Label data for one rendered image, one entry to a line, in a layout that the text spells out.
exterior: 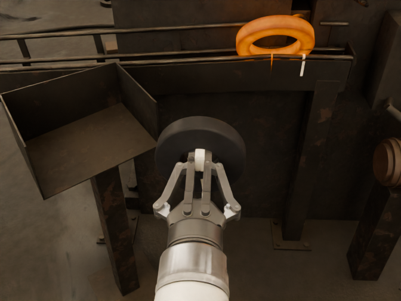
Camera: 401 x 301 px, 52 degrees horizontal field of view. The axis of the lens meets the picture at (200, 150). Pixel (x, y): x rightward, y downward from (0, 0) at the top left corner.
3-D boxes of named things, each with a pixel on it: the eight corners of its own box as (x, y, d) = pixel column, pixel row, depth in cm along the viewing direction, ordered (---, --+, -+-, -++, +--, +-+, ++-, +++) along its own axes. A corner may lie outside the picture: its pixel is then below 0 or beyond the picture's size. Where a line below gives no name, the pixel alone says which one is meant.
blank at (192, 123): (148, 116, 67) (144, 130, 64) (243, 112, 64) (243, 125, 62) (165, 181, 77) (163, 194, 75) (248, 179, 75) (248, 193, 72)
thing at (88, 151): (70, 285, 131) (-2, 94, 84) (144, 248, 142) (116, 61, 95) (93, 338, 118) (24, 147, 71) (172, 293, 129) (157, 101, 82)
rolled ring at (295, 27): (293, 17, 84) (292, 3, 85) (220, 44, 95) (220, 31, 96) (327, 52, 98) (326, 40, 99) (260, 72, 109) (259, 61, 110)
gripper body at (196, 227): (164, 270, 56) (170, 217, 63) (225, 273, 56) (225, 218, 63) (160, 239, 51) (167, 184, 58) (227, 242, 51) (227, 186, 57)
